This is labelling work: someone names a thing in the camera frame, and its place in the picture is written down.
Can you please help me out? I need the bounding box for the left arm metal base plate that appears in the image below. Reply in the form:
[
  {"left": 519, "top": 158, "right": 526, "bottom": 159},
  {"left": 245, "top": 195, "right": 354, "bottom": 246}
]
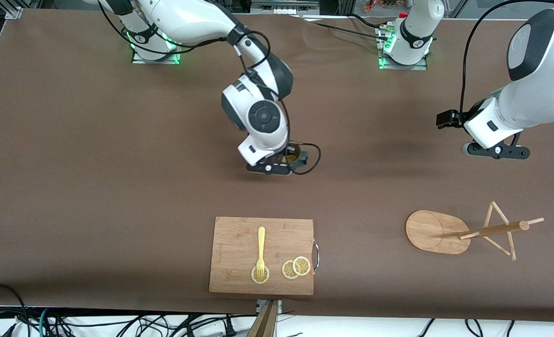
[{"left": 378, "top": 26, "right": 429, "bottom": 71}]

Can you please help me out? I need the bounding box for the metal clamp bracket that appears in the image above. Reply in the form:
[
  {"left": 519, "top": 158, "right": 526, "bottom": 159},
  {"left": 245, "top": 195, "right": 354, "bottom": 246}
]
[{"left": 255, "top": 300, "right": 283, "bottom": 315}]

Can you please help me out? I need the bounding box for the yellow plastic fork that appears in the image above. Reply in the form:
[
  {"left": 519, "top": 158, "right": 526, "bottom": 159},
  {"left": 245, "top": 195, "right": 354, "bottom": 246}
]
[{"left": 256, "top": 227, "right": 266, "bottom": 278}]

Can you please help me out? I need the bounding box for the teal cup with yellow inside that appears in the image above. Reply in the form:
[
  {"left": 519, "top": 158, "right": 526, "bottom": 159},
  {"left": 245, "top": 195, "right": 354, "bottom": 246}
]
[{"left": 284, "top": 144, "right": 309, "bottom": 170}]

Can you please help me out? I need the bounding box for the wooden stand leg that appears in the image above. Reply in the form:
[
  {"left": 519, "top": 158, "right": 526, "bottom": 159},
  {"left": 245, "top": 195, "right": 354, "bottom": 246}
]
[{"left": 246, "top": 300, "right": 278, "bottom": 337}]

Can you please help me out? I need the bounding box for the white power strip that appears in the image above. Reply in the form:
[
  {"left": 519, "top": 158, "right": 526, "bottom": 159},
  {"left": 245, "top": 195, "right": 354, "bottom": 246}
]
[{"left": 250, "top": 0, "right": 321, "bottom": 15}]

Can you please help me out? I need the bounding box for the wooden cup rack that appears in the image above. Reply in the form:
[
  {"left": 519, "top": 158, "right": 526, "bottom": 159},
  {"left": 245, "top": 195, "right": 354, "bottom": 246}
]
[{"left": 405, "top": 201, "right": 545, "bottom": 261}]

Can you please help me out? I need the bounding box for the wooden cutting board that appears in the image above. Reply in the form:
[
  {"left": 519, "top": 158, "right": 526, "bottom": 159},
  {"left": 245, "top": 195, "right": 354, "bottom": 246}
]
[{"left": 208, "top": 216, "right": 321, "bottom": 296}]

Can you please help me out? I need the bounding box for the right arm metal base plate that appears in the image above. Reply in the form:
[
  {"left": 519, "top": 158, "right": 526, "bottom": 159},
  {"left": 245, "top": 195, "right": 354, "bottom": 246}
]
[{"left": 131, "top": 44, "right": 182, "bottom": 65}]

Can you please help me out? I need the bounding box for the teal floor cable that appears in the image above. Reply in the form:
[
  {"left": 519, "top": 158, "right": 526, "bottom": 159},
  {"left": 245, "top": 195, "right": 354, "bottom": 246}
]
[{"left": 38, "top": 308, "right": 51, "bottom": 337}]

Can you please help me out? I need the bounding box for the black base power cable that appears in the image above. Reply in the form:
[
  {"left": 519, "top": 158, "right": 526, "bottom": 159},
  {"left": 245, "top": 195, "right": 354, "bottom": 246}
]
[
  {"left": 311, "top": 22, "right": 391, "bottom": 42},
  {"left": 349, "top": 13, "right": 386, "bottom": 29}
]

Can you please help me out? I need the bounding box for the orange decoration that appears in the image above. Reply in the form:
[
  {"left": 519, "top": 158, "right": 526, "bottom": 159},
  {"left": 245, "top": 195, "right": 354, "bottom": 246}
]
[{"left": 364, "top": 0, "right": 411, "bottom": 13}]

